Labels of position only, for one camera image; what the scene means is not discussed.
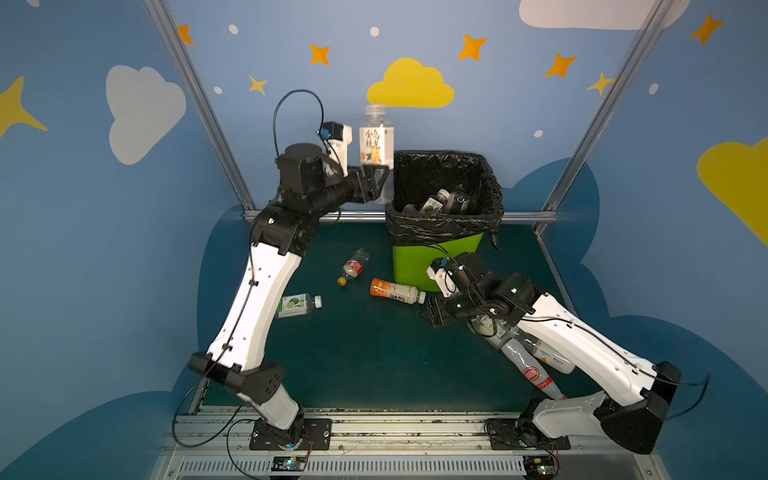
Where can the aluminium back frame rail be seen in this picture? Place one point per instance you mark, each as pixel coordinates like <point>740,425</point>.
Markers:
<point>509,217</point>

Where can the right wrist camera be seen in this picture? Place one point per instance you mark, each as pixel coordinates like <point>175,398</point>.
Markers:
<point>438,272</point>

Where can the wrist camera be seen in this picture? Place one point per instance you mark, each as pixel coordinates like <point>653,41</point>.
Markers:
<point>336,138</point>
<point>438,272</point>

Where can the aluminium left frame post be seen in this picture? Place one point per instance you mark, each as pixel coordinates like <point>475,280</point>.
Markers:
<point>164,21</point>

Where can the clear lime juice bottle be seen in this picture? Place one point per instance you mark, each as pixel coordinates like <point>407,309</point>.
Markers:
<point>298,305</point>
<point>435,203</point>

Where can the clear square osmanthus tea bottle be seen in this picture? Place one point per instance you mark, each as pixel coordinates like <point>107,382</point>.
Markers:
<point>377,148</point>

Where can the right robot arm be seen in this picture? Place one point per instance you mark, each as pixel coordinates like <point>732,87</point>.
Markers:
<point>591,385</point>

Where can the black bin liner bag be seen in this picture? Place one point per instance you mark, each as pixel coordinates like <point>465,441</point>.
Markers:
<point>420,174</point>

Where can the clear bottle red label yellow cap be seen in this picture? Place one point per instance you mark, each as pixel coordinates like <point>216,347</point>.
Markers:
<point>354,266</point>

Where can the aluminium frame post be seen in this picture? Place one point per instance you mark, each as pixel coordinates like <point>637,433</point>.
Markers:
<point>661,15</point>
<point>164,21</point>

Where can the clear bottle green neck band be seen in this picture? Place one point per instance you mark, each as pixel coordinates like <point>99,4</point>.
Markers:
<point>495,331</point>

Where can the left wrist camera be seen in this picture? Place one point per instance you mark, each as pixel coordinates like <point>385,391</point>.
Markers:
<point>336,138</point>

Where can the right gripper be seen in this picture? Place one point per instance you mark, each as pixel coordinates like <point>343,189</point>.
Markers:
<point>445,307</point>

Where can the clear bottle green cap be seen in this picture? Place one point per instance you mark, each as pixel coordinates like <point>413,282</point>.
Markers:
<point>545,353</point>

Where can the orange juice bottle back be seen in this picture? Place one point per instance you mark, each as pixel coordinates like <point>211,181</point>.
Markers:
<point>399,292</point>

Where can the aluminium right frame post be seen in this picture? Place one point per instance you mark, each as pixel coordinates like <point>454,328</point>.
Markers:
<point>661,15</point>

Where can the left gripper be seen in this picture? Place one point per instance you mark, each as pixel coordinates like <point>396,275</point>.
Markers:
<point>366,183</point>

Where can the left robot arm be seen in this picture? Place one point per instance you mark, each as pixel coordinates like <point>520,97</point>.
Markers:
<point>311,185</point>

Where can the brown coffee bottle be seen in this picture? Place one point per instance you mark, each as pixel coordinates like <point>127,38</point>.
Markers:
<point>458,203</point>

